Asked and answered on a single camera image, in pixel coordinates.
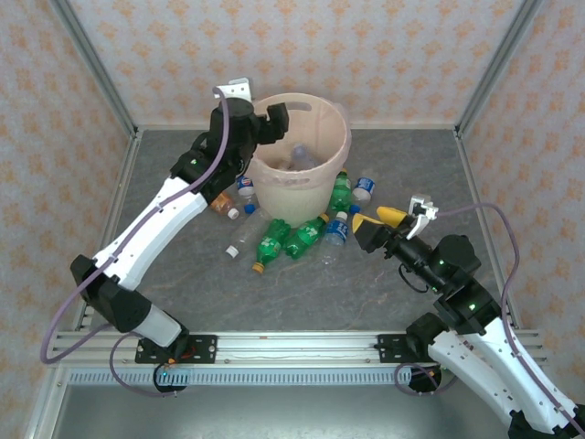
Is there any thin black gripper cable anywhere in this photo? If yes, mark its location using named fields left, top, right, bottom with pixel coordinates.
left=398, top=263, right=435, bottom=294

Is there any aluminium front rail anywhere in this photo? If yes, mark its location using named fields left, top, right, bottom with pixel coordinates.
left=45, top=331, right=552, bottom=367

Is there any aluminium side rail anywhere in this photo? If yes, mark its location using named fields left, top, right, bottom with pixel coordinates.
left=453, top=130, right=522, bottom=328
left=72, top=132, right=144, bottom=333

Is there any clear bottle white cap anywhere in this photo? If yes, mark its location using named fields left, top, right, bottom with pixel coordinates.
left=224, top=213, right=267, bottom=262
left=288, top=143, right=317, bottom=171

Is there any slotted grey cable tray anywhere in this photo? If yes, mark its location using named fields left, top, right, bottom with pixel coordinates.
left=66, top=367, right=440, bottom=389

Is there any aluminium frame post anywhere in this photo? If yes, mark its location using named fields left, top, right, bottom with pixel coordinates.
left=48, top=0, right=139, bottom=138
left=454, top=0, right=546, bottom=136

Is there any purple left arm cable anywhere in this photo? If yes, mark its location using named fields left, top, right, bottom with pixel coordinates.
left=39, top=86, right=229, bottom=398

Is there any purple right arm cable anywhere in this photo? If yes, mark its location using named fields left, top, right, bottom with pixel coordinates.
left=393, top=202, right=580, bottom=420

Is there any Pepsi bottle blue cap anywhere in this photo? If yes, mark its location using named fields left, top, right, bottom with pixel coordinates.
left=349, top=177, right=378, bottom=216
left=235, top=175, right=260, bottom=216

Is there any green bottle yellow cap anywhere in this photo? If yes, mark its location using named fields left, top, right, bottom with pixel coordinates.
left=282, top=212, right=331, bottom=262
left=329, top=168, right=354, bottom=215

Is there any blue label water bottle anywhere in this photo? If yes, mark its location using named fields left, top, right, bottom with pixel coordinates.
left=319, top=209, right=352, bottom=266

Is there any cream plastic waste bin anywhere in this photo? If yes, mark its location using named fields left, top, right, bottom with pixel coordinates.
left=250, top=92, right=353, bottom=230

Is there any orange drink bottle white cap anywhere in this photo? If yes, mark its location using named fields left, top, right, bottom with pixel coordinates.
left=208, top=191, right=241, bottom=221

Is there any green bottle orange cap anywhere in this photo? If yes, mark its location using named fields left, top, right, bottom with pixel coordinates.
left=250, top=218, right=293, bottom=275

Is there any grey metal panel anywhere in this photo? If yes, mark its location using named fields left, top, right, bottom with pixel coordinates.
left=27, top=383, right=517, bottom=439

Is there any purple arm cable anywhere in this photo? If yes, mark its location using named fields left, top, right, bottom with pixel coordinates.
left=393, top=202, right=580, bottom=420
left=39, top=86, right=229, bottom=398

